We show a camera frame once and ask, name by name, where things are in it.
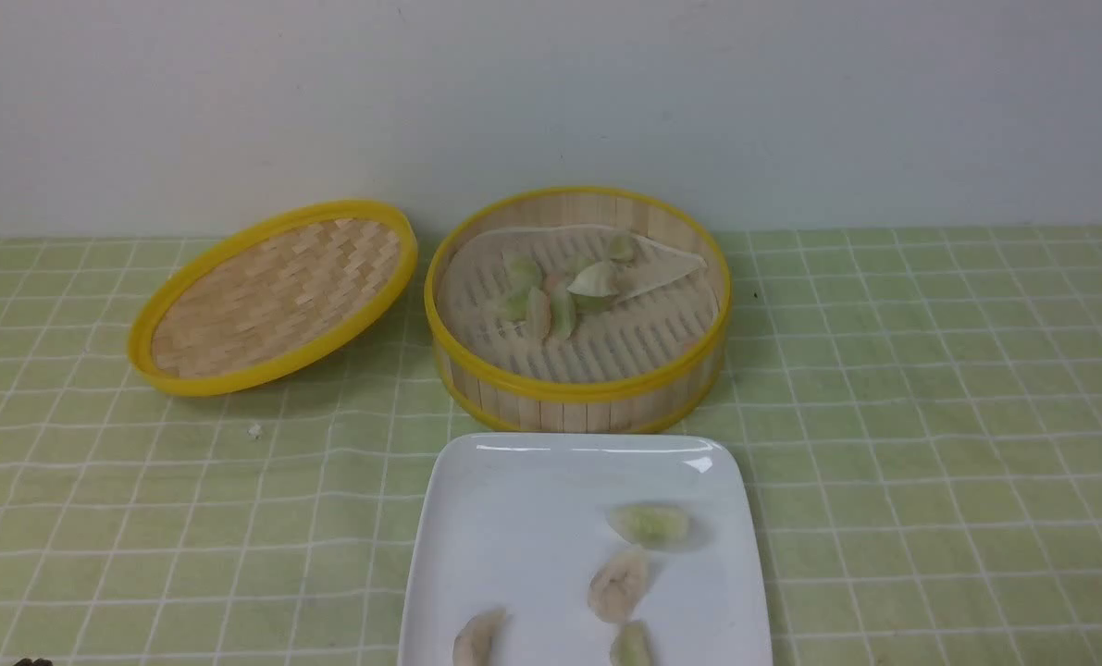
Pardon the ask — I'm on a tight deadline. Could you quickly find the white square plate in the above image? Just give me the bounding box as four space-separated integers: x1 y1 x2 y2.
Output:
397 433 774 665

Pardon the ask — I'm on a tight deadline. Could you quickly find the green dumpling on plate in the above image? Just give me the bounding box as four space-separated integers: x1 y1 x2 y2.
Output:
607 502 693 549

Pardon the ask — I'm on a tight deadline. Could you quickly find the pale white dumpling on plate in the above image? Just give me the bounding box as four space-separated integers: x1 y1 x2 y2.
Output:
588 547 651 624

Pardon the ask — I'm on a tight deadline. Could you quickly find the pale dumpling plate bottom left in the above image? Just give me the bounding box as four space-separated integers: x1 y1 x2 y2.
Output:
452 606 508 666

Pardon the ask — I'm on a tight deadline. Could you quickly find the green dumpling plate bottom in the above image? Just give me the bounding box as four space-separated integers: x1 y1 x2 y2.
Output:
611 620 655 666

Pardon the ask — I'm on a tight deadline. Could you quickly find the green dumpling steamer middle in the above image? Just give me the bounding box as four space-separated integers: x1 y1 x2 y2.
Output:
545 273 577 340

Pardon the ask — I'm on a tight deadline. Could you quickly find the green dumpling steamer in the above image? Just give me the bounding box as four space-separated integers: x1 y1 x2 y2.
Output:
545 273 577 340
606 232 637 265
499 253 545 322

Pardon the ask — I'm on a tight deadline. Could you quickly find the pale pink dumpling steamer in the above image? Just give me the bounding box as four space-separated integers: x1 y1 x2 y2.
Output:
523 287 553 344

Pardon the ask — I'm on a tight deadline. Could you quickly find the green dumpling steamer left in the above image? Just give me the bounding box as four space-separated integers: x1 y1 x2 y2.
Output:
499 253 545 322

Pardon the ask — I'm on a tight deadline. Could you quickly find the white dumpling steamer centre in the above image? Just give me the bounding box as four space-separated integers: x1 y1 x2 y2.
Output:
568 261 622 299

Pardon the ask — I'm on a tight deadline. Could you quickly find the green dumpling steamer top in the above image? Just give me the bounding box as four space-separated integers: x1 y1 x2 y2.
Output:
606 232 637 265

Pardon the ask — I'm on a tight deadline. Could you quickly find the yellow rimmed bamboo steamer basket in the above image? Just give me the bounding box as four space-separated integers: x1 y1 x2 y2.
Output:
424 187 732 433

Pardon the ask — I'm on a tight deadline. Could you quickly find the yellow rimmed bamboo steamer lid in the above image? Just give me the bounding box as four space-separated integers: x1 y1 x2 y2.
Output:
127 201 418 397

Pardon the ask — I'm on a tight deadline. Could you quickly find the green checkered tablecloth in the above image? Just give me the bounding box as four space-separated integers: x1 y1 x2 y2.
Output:
0 228 1102 665

